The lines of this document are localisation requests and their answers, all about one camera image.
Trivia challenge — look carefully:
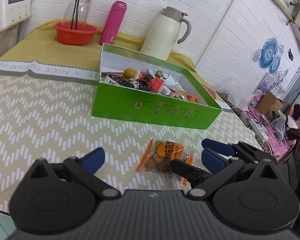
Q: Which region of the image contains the black straw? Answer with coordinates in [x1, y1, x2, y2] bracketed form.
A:
[70, 0, 79, 30]

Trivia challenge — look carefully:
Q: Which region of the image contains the chevron patterned table mat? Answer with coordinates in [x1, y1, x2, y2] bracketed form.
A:
[0, 61, 258, 212]

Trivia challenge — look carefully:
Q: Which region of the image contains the yellow tablecloth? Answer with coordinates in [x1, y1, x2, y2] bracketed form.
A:
[0, 20, 211, 88]

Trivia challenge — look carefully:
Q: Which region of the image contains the yellow egg yolk packet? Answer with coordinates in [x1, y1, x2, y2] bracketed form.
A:
[122, 68, 141, 81]

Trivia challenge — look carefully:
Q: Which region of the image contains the clear orange nut packet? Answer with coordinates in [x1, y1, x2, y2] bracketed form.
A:
[173, 90, 198, 103]

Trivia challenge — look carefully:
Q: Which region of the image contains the green cardboard box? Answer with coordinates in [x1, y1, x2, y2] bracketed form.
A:
[91, 44, 222, 129]

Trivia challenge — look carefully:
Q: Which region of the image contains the white power strip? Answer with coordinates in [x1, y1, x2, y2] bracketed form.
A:
[248, 118, 269, 142]

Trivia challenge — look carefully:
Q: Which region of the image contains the pink thermos bottle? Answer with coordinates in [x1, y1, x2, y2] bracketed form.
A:
[99, 1, 127, 46]

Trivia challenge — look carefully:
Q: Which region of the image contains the brown cardboard box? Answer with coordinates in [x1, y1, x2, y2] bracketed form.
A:
[255, 92, 283, 116]

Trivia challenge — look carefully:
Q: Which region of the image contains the clear glass carafe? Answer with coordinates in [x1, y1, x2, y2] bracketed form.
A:
[62, 0, 91, 30]

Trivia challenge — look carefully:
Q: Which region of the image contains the orange peanut snack packet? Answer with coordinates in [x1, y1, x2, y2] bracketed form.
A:
[135, 139, 196, 173]

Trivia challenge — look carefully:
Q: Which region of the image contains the red plastic basket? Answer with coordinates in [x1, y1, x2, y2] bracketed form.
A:
[53, 22, 99, 46]

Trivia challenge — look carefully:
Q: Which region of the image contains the blue round wall decoration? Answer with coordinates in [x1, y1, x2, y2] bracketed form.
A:
[253, 38, 285, 75]

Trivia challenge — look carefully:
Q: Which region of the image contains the red snack pouch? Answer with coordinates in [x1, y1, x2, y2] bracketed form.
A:
[101, 72, 154, 92]

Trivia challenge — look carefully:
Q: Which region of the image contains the red envelope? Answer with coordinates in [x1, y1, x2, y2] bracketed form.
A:
[203, 85, 217, 100]

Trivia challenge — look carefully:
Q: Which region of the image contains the cream thermos jug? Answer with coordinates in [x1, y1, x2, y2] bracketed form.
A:
[140, 7, 192, 61]

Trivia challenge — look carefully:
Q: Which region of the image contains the white plastic bag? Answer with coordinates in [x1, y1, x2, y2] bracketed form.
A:
[148, 69, 184, 92]

